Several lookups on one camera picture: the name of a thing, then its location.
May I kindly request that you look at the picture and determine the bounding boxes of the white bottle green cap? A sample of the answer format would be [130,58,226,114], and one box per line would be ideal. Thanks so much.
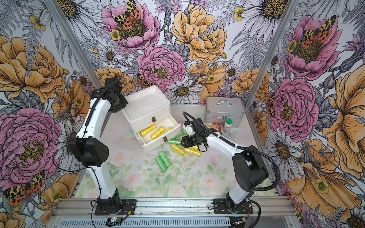
[223,119,233,133]

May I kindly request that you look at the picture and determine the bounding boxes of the green trash bag roll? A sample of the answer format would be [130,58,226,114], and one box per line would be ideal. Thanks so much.
[159,152,172,168]
[167,139,181,146]
[155,156,167,173]
[173,130,188,139]

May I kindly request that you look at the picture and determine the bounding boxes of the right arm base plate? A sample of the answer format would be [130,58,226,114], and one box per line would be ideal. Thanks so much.
[213,198,253,215]

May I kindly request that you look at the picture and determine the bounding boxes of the aluminium front rail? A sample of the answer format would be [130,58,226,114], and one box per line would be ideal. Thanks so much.
[51,196,294,219]

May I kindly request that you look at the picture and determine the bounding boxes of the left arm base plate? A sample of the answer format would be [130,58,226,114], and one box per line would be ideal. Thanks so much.
[94,198,137,216]

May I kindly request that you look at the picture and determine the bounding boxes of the black corrugated cable right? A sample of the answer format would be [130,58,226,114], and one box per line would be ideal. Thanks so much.
[182,112,281,192]

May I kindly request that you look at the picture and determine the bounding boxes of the white drawer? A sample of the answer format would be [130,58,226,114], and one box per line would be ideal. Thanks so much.
[135,116,181,152]

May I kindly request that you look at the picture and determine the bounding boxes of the right aluminium corner post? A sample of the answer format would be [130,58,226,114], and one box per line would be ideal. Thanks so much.
[245,0,299,110]

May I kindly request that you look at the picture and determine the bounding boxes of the left aluminium corner post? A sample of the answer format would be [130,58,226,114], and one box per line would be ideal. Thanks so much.
[45,1,102,88]

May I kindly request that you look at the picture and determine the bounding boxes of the aluminium corner post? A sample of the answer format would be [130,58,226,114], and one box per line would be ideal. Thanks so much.
[245,0,299,110]
[45,1,102,88]

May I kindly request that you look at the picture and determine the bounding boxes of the silver metal case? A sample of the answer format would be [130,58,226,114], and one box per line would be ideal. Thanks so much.
[205,97,244,128]

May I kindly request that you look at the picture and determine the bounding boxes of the white drawer cabinet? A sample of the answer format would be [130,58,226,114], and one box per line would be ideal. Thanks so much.
[122,85,171,133]

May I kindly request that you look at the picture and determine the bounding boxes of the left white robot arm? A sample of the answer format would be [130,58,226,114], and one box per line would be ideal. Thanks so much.
[67,76,128,211]

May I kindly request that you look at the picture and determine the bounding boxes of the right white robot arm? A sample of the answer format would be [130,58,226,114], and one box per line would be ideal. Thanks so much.
[181,119,274,213]

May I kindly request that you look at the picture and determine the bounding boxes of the red white cardboard box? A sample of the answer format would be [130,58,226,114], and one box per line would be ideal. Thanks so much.
[212,123,221,134]

